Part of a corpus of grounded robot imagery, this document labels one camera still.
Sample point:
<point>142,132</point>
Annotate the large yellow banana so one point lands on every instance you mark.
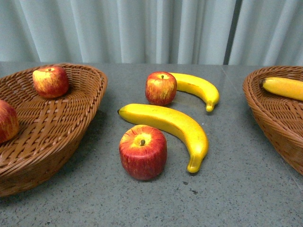
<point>174,122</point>

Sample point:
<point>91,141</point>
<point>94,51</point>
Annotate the brown wicker basket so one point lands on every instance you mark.
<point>280,118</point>
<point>50,130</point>

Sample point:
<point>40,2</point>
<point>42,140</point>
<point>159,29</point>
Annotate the right brown wicker basket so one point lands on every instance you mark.
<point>280,118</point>

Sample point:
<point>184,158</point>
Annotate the red apple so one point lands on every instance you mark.
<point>143,152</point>
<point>160,88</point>
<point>9,125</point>
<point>50,82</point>

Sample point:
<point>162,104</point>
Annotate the yellow banana in basket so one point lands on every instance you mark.
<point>285,87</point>

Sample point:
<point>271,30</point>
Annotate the left brown wicker basket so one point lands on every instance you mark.
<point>50,130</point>

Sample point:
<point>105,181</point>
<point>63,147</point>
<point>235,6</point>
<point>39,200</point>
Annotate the white pleated curtain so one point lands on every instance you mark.
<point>229,32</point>

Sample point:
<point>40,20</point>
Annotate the yellow banana at back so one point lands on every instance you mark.
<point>199,87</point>

